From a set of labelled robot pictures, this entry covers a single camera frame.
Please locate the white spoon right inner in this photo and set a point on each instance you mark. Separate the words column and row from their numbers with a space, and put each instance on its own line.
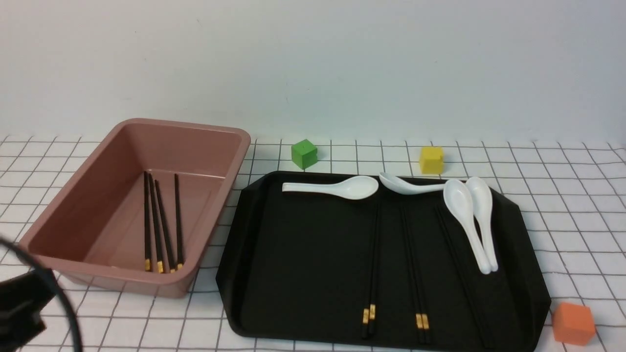
column 458, row 200

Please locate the white spoon right outer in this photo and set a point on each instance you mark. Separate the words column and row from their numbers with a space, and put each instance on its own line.
column 482, row 202

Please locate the black serving tray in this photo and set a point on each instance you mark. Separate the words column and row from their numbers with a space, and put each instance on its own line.
column 294, row 267

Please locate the pink plastic bin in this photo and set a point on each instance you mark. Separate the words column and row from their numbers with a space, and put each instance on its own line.
column 93, row 232

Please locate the white spoon upper middle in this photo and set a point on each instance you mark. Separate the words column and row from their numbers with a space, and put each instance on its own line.
column 402, row 187

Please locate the orange cube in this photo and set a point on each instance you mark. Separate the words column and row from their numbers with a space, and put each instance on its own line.
column 573, row 324

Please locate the black chopstick tray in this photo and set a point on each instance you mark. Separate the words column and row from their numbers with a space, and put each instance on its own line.
column 371, row 325
column 369, row 273
column 422, row 322

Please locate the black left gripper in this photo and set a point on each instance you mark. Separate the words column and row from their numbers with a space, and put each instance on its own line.
column 21, row 300

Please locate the yellow cube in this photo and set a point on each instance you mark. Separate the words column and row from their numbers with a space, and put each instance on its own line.
column 432, row 160

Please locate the black chopstick in bin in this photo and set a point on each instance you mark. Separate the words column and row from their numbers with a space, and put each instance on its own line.
column 154, row 208
column 165, row 229
column 147, row 230
column 179, row 232

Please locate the white spoon left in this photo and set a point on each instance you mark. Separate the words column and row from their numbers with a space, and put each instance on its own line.
column 354, row 188

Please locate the green cube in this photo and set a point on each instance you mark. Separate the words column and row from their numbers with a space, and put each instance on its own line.
column 304, row 154

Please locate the white spoon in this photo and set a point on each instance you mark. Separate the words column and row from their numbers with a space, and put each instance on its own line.
column 354, row 188
column 458, row 200
column 482, row 202
column 402, row 187

